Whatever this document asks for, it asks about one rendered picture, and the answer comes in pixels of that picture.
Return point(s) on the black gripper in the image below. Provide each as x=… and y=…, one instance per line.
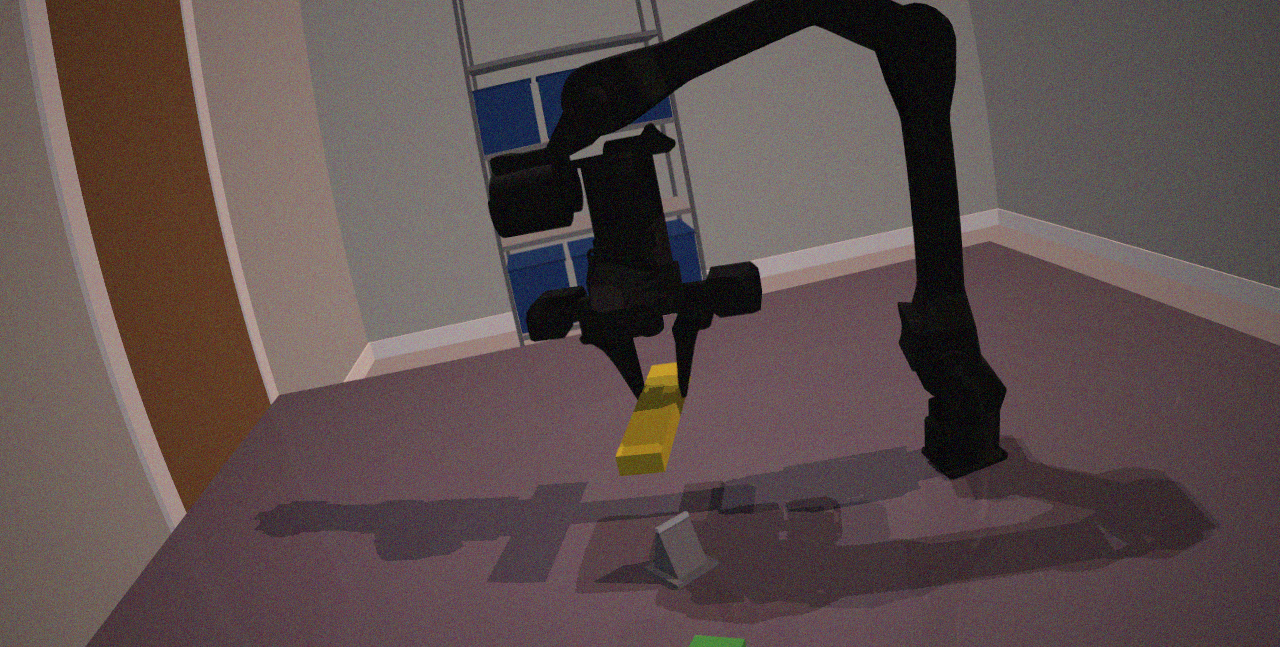
x=729, y=290

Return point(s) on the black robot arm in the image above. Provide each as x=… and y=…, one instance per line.
x=915, y=44

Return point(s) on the yellow bar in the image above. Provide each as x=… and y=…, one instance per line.
x=646, y=444

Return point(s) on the green rectangular block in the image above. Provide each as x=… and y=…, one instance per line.
x=708, y=641

